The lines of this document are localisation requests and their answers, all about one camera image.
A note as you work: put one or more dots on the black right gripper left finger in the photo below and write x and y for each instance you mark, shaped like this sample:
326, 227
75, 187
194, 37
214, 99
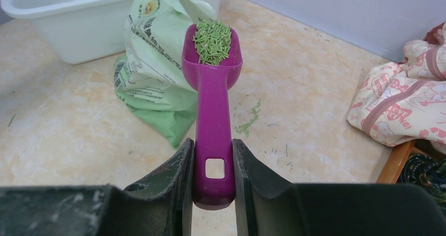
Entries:
160, 203

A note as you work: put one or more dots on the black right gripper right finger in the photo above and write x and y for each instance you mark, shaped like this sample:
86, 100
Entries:
268, 204

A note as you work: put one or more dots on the purple plastic scoop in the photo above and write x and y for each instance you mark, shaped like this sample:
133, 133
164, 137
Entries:
214, 181

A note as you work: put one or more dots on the green cat litter bag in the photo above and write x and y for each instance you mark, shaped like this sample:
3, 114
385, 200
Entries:
149, 77

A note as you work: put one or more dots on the white plastic litter box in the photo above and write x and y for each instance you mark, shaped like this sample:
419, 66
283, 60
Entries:
83, 30

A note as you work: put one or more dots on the spilled green litter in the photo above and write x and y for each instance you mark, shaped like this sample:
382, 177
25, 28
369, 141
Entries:
244, 128

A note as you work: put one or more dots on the green litter in scoop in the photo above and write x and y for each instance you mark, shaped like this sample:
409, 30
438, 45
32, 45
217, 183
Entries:
212, 41

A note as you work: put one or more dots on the wooden tray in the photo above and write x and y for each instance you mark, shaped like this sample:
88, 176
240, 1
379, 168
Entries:
399, 156

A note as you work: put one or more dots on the dark patterned item left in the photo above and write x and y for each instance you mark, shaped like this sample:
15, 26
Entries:
426, 172

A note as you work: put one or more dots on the pink patterned cloth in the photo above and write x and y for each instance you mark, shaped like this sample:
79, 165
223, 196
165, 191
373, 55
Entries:
404, 101

